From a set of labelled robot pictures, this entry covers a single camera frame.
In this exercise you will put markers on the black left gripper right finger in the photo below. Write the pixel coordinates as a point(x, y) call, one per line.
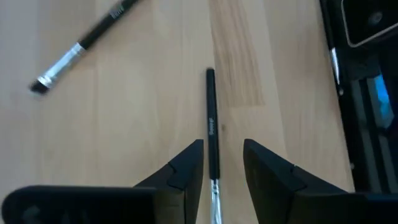
point(295, 199)

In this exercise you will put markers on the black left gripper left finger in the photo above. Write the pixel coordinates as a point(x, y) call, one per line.
point(109, 205)

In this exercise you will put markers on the black makeup brush silver ferrule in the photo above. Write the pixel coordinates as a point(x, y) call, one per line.
point(93, 32)
point(212, 124)

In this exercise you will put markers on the blue label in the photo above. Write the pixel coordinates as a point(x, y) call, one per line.
point(383, 99)

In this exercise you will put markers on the black aluminium table frame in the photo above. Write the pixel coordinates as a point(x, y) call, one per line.
point(357, 140)

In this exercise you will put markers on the black table camera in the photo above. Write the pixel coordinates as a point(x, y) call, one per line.
point(370, 21)

